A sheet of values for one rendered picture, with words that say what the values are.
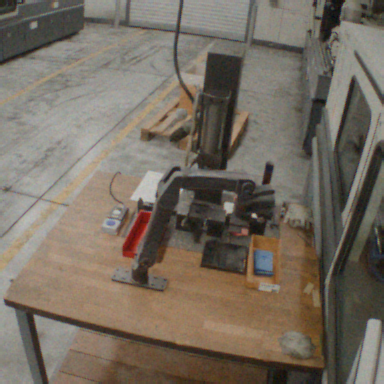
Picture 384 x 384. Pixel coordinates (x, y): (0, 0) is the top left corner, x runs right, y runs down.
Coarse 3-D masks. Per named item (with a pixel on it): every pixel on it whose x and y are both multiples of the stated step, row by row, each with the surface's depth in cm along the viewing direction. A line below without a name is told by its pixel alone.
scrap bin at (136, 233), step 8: (144, 216) 186; (136, 224) 181; (144, 224) 186; (128, 232) 171; (136, 232) 181; (144, 232) 181; (128, 240) 171; (136, 240) 176; (160, 240) 178; (128, 248) 171; (136, 248) 172; (128, 256) 167
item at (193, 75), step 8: (200, 64) 530; (184, 72) 494; (192, 72) 525; (200, 72) 535; (176, 80) 489; (184, 80) 488; (192, 80) 485; (200, 80) 483; (192, 88) 490; (200, 88) 487; (184, 96) 501; (184, 104) 506; (192, 104) 503; (192, 112) 508
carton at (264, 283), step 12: (252, 240) 174; (264, 240) 177; (276, 240) 176; (252, 252) 177; (276, 252) 178; (252, 264) 171; (276, 264) 171; (252, 276) 165; (264, 276) 165; (276, 276) 163; (264, 288) 159; (276, 288) 158
